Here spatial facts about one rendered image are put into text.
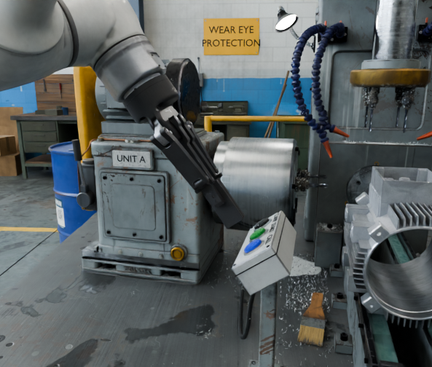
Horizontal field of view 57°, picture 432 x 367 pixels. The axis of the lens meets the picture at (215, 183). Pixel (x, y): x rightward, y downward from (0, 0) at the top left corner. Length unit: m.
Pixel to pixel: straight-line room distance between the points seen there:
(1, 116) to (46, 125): 1.28
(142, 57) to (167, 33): 5.69
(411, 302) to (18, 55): 0.69
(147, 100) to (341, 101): 0.80
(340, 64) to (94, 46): 0.84
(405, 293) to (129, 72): 0.59
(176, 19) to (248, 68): 1.25
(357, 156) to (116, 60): 0.76
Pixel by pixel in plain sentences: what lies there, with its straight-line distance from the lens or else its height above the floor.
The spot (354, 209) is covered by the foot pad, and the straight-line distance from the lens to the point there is 0.80.
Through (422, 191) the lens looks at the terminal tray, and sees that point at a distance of 0.75.
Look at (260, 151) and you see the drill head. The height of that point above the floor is 1.14.
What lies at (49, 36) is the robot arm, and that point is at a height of 1.35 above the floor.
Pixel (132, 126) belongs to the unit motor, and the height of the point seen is 1.19.
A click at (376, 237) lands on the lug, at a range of 0.67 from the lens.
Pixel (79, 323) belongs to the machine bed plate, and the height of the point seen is 0.80.
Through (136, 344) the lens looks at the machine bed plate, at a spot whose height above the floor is 0.80.
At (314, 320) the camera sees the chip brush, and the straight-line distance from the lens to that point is 0.93.
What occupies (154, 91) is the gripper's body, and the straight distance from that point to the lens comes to 0.56.
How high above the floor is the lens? 1.30
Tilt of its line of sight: 14 degrees down
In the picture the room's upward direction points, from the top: straight up
